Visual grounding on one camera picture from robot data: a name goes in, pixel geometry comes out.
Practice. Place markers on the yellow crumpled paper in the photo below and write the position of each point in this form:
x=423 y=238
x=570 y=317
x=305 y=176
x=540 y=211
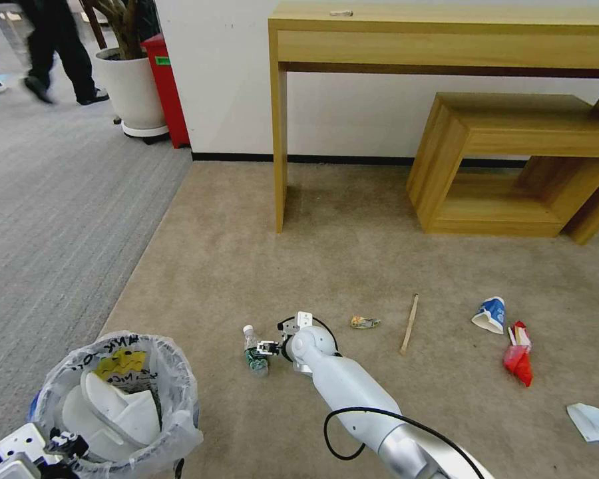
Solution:
x=117 y=363

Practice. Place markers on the white foam container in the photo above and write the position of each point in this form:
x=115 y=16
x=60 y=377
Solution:
x=120 y=414

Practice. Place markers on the thin wooden stick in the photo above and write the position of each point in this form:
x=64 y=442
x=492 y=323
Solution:
x=409 y=324

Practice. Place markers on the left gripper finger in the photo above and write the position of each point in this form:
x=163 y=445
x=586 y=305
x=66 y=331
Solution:
x=66 y=437

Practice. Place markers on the red snack wrapper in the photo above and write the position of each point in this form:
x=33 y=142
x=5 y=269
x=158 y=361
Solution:
x=519 y=361

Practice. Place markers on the white round plant pot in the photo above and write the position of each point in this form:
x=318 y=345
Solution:
x=132 y=90

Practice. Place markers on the brown plant trunk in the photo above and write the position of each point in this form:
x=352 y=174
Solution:
x=127 y=30

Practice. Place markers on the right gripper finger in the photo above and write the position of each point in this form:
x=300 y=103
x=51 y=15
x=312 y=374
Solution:
x=265 y=352
x=266 y=344

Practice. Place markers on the crumpled yellow-green wrapper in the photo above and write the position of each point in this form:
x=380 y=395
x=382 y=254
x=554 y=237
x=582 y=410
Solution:
x=363 y=322

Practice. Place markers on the trash bin with clear bag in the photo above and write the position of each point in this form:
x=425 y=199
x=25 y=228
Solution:
x=172 y=399

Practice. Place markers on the person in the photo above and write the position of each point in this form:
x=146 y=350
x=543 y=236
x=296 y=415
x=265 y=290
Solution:
x=55 y=35

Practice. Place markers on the red metal cabinet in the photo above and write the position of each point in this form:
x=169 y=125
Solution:
x=172 y=90

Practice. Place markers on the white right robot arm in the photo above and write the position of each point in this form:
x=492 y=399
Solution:
x=349 y=384

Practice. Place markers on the light wooden desk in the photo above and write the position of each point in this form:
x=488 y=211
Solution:
x=429 y=42

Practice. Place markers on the clear plastic bottle green label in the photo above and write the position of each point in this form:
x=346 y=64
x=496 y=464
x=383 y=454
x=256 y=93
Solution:
x=253 y=352

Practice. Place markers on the crushed blue white paper cup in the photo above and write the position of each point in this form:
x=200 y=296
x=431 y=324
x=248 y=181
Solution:
x=491 y=314

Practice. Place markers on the small crumpled paper piece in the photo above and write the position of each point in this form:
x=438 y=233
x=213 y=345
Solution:
x=341 y=13

